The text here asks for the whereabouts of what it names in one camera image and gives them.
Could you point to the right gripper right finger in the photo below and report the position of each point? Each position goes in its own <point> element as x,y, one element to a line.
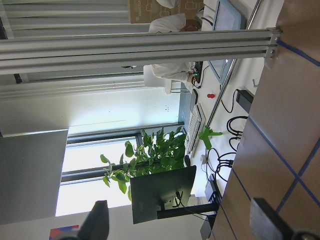
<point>266,224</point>

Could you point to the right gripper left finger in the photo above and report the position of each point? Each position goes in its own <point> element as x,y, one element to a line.
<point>96,225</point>

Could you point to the black monitor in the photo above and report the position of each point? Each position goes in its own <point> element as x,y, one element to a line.
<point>161,195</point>

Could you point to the green potted plant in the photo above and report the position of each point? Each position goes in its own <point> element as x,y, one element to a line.
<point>159,152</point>

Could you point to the green tape piece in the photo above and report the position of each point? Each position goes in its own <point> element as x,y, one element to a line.
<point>206,134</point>

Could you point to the white keyboard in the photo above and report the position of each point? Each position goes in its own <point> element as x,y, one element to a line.
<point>196,124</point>

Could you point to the black power adapter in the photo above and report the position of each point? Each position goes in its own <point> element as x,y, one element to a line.
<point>245,99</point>

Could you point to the black smartphone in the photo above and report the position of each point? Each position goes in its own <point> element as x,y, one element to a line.
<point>194,99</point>

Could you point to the teach pendant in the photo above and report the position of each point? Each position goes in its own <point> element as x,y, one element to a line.
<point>227,17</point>

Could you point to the cardboard box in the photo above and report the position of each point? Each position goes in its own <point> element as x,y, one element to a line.
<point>145,11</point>

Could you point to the metal reacher grabber tool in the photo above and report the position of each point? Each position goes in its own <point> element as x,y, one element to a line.
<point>232,66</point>

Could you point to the aluminium frame post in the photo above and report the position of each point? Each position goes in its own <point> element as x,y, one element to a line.
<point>110,51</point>

